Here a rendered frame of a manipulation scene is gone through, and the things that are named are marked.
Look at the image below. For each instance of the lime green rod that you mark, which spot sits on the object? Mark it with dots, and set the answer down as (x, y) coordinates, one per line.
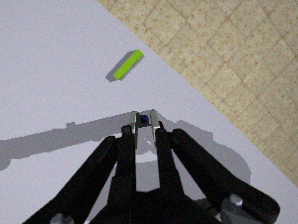
(128, 64)

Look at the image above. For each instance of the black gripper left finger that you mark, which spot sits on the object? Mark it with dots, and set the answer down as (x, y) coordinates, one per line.
(74, 202)

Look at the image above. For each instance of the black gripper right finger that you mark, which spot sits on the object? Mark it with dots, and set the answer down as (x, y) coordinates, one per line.
(236, 201)

